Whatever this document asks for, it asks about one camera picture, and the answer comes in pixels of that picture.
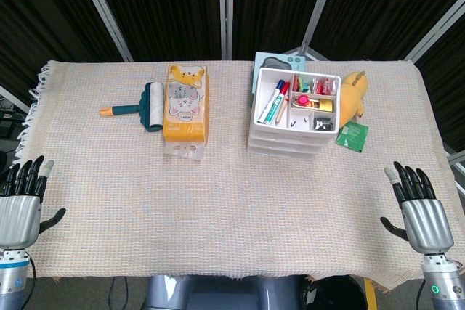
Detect blue cap whiteboard marker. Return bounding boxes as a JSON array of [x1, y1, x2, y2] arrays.
[[256, 79, 286, 124]]

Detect wooden pencil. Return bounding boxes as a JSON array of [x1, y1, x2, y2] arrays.
[[274, 97, 292, 124]]

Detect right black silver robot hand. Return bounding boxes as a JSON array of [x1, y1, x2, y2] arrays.
[[379, 160, 455, 254]]

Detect beige woven tablecloth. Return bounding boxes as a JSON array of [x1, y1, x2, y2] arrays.
[[14, 58, 459, 292]]

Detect green foil sachet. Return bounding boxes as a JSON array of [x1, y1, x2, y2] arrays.
[[334, 121, 370, 152]]

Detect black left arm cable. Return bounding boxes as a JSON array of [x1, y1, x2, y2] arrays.
[[28, 254, 38, 291]]

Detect yellow cat tissue pack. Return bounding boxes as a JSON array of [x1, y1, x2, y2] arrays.
[[161, 63, 211, 162]]

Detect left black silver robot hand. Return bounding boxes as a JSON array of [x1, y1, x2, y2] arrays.
[[0, 155, 67, 250]]

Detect black round bin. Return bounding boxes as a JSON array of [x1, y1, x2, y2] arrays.
[[300, 275, 368, 310]]

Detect black electronic devices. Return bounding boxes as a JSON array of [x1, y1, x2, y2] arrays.
[[0, 97, 18, 141]]

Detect black binder clips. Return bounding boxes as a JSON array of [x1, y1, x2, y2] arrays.
[[312, 117, 335, 131]]

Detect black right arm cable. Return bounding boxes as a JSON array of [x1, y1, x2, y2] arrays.
[[415, 280, 426, 310]]

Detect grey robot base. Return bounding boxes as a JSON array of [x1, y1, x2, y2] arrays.
[[144, 275, 304, 310]]

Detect white drawer organizer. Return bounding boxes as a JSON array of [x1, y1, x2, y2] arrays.
[[246, 66, 342, 161]]

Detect red and green clips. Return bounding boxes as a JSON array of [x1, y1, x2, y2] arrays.
[[292, 74, 316, 93]]

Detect black folding partition screen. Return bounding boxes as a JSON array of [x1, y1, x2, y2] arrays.
[[0, 0, 465, 195]]

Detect black floor cables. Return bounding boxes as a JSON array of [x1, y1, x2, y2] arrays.
[[107, 276, 129, 303]]

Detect red cap whiteboard marker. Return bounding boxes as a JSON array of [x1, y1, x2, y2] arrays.
[[264, 82, 291, 125]]

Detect red clips in clear wrap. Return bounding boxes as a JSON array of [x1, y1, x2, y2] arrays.
[[315, 76, 337, 94]]

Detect teal lint roller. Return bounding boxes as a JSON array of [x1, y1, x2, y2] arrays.
[[100, 81, 166, 133]]

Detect yellow plush toy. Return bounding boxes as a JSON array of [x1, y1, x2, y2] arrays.
[[337, 70, 368, 129]]

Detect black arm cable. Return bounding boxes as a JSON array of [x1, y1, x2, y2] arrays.
[[28, 254, 38, 291], [415, 280, 426, 310]]

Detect light blue product box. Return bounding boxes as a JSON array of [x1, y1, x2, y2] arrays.
[[251, 51, 307, 95]]

